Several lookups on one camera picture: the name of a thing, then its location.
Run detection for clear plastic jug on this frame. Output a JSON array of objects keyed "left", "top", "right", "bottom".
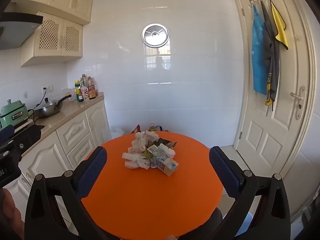
[{"left": 61, "top": 87, "right": 77, "bottom": 102}]

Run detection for yellow cloth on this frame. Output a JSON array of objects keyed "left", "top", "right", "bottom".
[{"left": 270, "top": 0, "right": 289, "bottom": 50}]

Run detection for white plastic bag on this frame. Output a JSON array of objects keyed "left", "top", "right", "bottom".
[{"left": 110, "top": 126, "right": 125, "bottom": 140}]

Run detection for cream lattice door cabinet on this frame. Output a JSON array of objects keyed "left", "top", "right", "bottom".
[{"left": 20, "top": 11, "right": 83, "bottom": 67}]

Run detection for person's left forearm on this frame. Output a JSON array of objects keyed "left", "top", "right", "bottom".
[{"left": 0, "top": 187, "right": 25, "bottom": 240}]

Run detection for cream base cabinets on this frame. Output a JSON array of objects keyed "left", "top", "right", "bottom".
[{"left": 5, "top": 99, "right": 112, "bottom": 230}]

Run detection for clear plastic bag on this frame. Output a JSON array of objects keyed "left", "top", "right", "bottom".
[{"left": 127, "top": 131, "right": 160, "bottom": 155}]

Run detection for light blue waste bin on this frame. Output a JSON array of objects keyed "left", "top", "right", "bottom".
[{"left": 235, "top": 211, "right": 254, "bottom": 233}]

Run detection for dark snack wrapper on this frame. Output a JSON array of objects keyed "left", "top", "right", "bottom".
[{"left": 150, "top": 138, "right": 178, "bottom": 149}]

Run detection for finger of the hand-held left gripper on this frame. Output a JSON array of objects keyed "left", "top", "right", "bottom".
[{"left": 0, "top": 124, "right": 42, "bottom": 156}]

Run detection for large white tissue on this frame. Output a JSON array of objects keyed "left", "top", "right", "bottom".
[{"left": 122, "top": 151, "right": 150, "bottom": 170}]

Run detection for grey apron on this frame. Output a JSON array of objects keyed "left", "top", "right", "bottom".
[{"left": 260, "top": 0, "right": 280, "bottom": 117}]

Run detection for orange round table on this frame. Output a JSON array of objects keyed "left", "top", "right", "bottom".
[{"left": 80, "top": 131, "right": 224, "bottom": 240}]

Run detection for small white tissue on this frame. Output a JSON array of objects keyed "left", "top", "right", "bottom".
[{"left": 160, "top": 144, "right": 176, "bottom": 158}]

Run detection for green electric cooker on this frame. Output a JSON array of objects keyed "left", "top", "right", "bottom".
[{"left": 0, "top": 99, "right": 28, "bottom": 128}]

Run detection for beige kitchen countertop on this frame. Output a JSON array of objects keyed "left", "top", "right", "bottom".
[{"left": 0, "top": 92, "right": 104, "bottom": 153}]

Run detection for dark range hood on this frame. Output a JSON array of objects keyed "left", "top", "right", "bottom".
[{"left": 0, "top": 2, "right": 44, "bottom": 50}]

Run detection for black power cable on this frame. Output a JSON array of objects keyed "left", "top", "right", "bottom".
[{"left": 35, "top": 87, "right": 47, "bottom": 108}]

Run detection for green and yellow bottle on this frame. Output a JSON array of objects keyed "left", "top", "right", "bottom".
[{"left": 74, "top": 80, "right": 84, "bottom": 102}]

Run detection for blue plastic apron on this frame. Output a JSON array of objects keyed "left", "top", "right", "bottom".
[{"left": 251, "top": 5, "right": 268, "bottom": 95}]

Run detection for cream panelled door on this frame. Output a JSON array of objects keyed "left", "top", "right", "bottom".
[{"left": 234, "top": 0, "right": 319, "bottom": 223}]

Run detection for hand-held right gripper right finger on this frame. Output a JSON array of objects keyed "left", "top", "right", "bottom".
[{"left": 209, "top": 146, "right": 299, "bottom": 240}]

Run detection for cream door handle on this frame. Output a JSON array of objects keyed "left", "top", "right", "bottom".
[{"left": 290, "top": 86, "right": 307, "bottom": 119}]

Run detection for black cooktop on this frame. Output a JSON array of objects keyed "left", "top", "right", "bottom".
[{"left": 15, "top": 119, "right": 45, "bottom": 133}]

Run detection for small drink carton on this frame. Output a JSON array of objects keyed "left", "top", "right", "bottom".
[{"left": 146, "top": 145, "right": 179, "bottom": 177}]

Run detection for round metal wall disc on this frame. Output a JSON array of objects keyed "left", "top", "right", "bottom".
[{"left": 141, "top": 23, "right": 170, "bottom": 47}]

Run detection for steel wok with black handle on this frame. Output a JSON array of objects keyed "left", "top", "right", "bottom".
[{"left": 32, "top": 94, "right": 72, "bottom": 118}]

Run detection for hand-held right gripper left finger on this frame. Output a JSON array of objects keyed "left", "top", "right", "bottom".
[{"left": 24, "top": 146, "right": 110, "bottom": 240}]

